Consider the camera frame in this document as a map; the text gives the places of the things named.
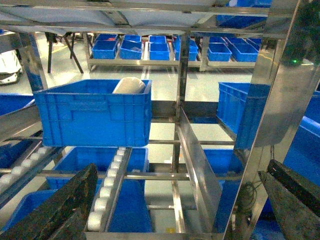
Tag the blue crate right side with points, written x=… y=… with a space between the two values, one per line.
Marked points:
x=240 y=107

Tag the white roller track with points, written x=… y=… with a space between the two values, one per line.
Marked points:
x=105 y=201

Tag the steel divider rail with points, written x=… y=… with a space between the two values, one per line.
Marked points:
x=204 y=183

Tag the blue crate with white roll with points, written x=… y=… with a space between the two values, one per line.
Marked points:
x=87 y=113

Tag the white roll in crate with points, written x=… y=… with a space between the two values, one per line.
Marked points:
x=129 y=85

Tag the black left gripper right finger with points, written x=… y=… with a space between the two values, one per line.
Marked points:
x=295 y=201

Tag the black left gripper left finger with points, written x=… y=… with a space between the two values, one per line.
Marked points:
x=62 y=216

